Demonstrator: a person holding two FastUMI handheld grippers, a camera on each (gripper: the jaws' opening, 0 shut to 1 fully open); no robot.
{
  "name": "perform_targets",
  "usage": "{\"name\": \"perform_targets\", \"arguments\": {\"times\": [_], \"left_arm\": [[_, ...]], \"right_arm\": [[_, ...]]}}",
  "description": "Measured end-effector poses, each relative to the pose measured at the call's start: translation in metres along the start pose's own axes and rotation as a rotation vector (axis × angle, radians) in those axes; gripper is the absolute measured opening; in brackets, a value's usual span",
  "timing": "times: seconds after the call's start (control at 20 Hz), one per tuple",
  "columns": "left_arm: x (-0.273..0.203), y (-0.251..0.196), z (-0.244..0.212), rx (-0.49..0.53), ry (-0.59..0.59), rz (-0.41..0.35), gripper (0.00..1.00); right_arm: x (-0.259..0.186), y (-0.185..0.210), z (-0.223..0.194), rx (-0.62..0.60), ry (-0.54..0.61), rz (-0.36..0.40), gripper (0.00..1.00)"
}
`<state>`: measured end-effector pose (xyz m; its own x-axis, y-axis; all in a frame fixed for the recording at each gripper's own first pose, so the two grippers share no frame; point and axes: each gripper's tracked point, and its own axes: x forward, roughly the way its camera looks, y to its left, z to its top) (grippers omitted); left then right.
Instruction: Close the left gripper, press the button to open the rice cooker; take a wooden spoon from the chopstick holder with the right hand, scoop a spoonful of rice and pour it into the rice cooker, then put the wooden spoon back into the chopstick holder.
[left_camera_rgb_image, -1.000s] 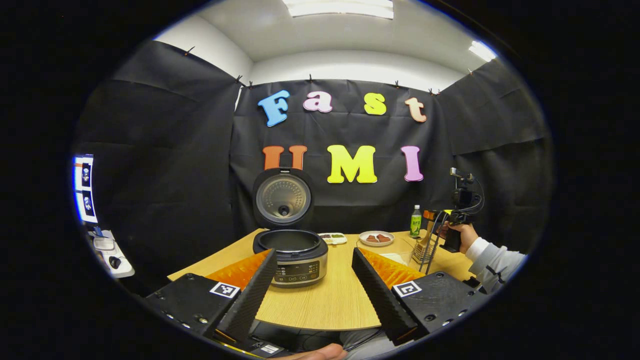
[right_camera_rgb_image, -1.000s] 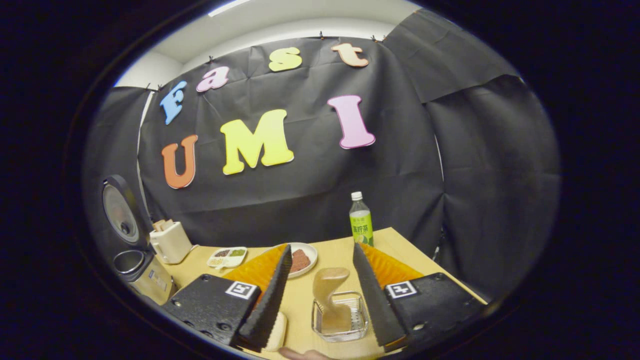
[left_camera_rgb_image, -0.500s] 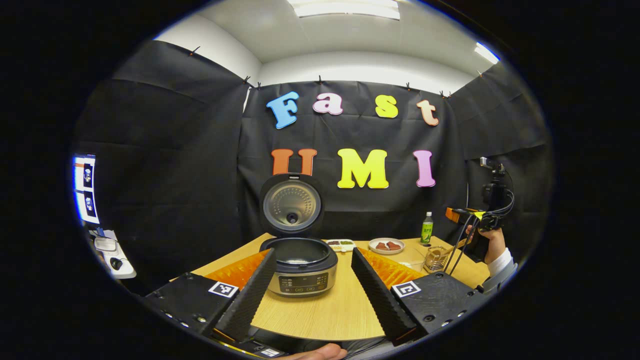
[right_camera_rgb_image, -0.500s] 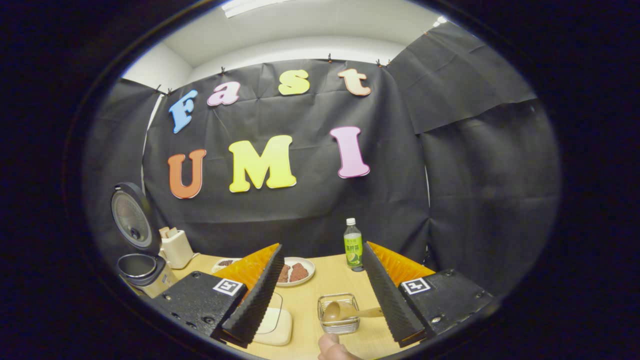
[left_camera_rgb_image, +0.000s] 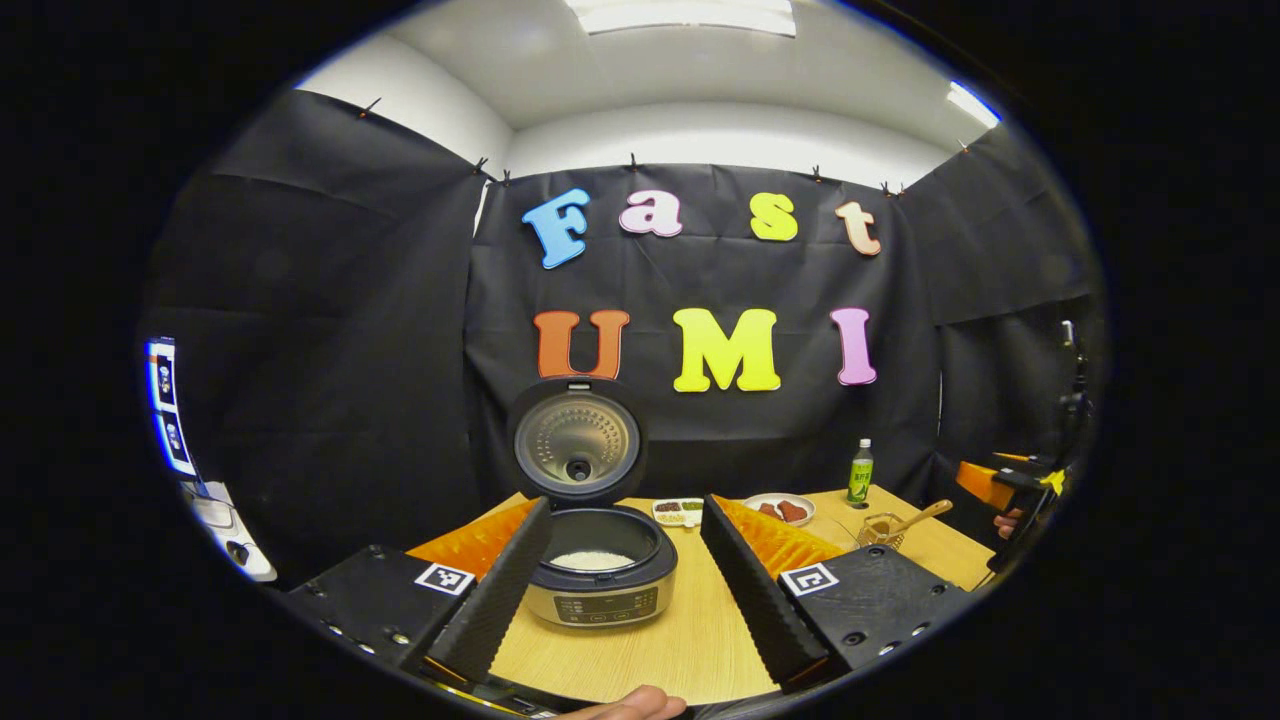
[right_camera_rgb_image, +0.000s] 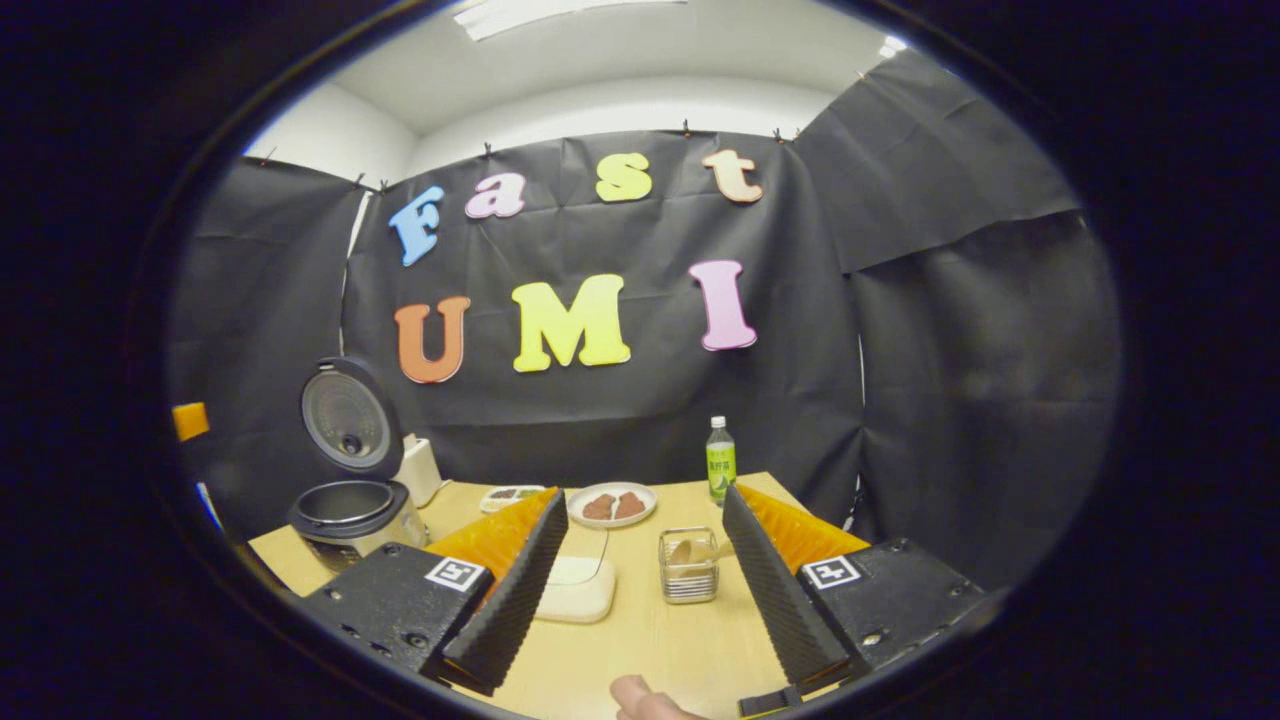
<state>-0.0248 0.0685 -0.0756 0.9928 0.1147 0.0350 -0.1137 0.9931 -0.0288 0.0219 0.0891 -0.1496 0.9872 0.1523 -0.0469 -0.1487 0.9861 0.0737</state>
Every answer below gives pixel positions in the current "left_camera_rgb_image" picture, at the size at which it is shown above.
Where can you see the wooden spoon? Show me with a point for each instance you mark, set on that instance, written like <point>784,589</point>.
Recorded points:
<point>915,518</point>

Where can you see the white desk device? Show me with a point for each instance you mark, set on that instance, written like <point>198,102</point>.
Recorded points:
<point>214,512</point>

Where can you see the black computer mouse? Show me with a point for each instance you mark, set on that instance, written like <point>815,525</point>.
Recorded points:
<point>238,553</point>

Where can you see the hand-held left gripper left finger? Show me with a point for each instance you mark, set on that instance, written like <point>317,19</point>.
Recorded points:
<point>495,600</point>

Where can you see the small ceiling light panel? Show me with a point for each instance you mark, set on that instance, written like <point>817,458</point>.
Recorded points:
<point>972,103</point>

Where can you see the white divided bean dish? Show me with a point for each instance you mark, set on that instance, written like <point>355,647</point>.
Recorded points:
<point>678,511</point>

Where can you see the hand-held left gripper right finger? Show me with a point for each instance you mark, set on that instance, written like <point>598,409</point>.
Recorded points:
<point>757,600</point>

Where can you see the computer monitor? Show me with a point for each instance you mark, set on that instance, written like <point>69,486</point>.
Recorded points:
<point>168,405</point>

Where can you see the black backdrop cloth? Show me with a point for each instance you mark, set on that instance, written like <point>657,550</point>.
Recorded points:
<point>320,320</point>

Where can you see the green drink bottle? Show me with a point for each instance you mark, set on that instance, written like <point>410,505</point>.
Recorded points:
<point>860,475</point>

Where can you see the white round plate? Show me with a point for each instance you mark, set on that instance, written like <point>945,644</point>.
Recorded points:
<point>790,497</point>

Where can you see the large ceiling light panel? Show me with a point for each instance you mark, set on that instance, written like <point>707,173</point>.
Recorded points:
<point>685,15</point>

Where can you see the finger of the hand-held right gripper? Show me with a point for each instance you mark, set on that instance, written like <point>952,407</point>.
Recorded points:
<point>985,482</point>

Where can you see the white side desk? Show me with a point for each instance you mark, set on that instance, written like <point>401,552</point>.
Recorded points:
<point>255,570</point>

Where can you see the dark grey rice cooker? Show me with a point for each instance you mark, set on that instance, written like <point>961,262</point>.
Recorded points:
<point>600,590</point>

